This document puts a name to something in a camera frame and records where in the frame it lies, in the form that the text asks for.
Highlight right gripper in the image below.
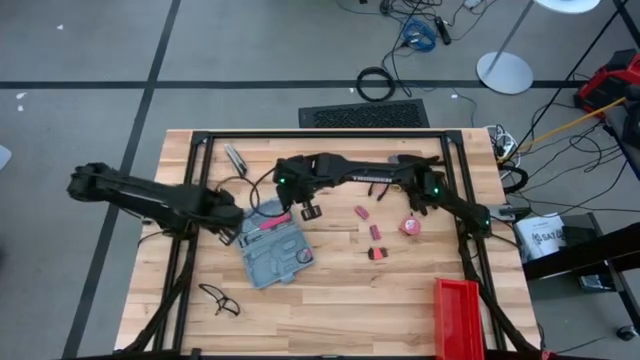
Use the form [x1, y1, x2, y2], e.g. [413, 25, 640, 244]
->
[272, 155, 325, 222]

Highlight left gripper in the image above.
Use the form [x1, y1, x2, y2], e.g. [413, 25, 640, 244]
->
[197, 192, 246, 248]

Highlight red-handled screwdriver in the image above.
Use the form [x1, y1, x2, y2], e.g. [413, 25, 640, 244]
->
[248, 214, 294, 236]

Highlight grey plastic tool case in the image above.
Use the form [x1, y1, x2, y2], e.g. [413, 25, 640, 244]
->
[234, 196, 317, 291]

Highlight clear black-framed safety glasses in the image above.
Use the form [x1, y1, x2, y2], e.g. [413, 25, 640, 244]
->
[197, 282, 243, 318]

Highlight red tape measure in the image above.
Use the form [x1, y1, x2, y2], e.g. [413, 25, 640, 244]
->
[398, 215, 423, 238]

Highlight grey black utility knife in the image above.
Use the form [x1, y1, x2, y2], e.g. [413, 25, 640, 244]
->
[223, 143, 250, 177]

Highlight black glove yellow cuff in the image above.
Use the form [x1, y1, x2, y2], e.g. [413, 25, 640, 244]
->
[405, 194, 437, 217]

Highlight red plastic bin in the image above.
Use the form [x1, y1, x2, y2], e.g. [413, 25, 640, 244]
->
[433, 277, 487, 360]

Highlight black power strip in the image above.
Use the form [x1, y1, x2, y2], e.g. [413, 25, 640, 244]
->
[433, 15, 453, 47]

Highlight white floor lamp stand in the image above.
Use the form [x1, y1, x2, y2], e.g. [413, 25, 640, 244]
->
[475, 0, 603, 96]

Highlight red black machine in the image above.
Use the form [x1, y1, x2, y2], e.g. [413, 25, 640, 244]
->
[573, 47, 640, 114]

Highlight black caster wheel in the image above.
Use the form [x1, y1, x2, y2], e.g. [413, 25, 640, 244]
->
[615, 324, 640, 343]

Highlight black right camera cable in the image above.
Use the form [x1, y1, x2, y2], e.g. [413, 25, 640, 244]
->
[248, 166, 294, 219]

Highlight black camera cable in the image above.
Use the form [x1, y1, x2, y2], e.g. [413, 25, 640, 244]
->
[248, 166, 294, 219]
[214, 174, 252, 197]

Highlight black left camera cable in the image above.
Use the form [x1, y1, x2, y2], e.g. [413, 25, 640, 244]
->
[214, 174, 252, 197]

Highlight black aluminium table frame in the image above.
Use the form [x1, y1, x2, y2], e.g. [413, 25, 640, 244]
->
[115, 129, 544, 360]

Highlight black coiled cable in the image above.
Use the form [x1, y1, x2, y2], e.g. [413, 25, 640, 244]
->
[355, 65, 398, 104]

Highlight grey metal base plate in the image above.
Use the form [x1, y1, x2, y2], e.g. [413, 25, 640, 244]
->
[488, 203, 532, 222]

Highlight blue coiled cable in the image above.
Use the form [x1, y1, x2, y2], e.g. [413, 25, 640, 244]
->
[402, 19, 437, 53]

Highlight white power strip cables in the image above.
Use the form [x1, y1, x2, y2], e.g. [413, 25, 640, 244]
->
[485, 123, 522, 162]

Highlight black cart frame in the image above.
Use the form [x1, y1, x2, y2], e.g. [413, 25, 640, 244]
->
[521, 212, 640, 331]

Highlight yellow cable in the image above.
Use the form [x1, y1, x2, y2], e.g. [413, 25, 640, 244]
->
[498, 96, 628, 165]

